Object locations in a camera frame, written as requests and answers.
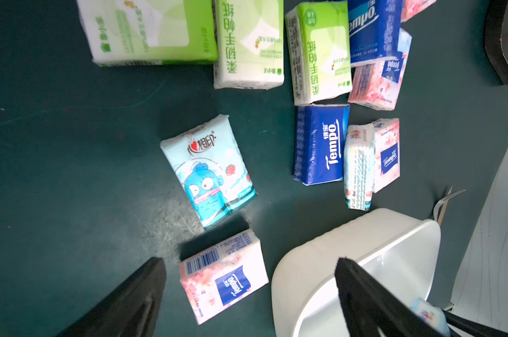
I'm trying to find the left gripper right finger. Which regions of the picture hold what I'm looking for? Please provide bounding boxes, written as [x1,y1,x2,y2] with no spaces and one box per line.
[335,258,441,336]

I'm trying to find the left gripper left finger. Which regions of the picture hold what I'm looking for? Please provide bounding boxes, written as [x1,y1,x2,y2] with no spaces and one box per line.
[58,257,166,336]

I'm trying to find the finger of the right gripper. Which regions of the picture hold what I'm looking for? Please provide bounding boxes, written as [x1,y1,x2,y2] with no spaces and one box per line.
[443,310,508,337]

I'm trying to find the light blue tissue pack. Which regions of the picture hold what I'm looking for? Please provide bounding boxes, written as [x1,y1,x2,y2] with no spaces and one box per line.
[411,298,450,337]

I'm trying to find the white plastic storage box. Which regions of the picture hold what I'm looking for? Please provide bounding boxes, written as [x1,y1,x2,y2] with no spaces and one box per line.
[271,209,441,336]

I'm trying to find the pink tempo pack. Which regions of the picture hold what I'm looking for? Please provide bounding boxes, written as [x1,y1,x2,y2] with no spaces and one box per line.
[401,0,436,22]
[373,118,401,193]
[348,28,412,111]
[180,229,269,325]

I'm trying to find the teal cartoon tissue pack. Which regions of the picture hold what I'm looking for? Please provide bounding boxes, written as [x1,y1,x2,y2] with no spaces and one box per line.
[160,115,256,229]

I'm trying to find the dark blue tempo pack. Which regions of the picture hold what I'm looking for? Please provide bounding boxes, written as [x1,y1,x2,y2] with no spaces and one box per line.
[347,0,403,67]
[293,104,350,185]

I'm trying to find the green tissue pack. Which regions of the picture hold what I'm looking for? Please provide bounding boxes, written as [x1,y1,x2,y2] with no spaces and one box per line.
[285,1,352,106]
[213,0,284,90]
[77,0,218,67]

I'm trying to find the green tissue pack left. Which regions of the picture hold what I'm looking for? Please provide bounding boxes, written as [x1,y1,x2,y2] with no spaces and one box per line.
[77,0,218,67]

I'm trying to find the dark blue Tempo pack upright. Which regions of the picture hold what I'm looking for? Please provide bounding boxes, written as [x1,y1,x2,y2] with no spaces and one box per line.
[347,0,403,67]

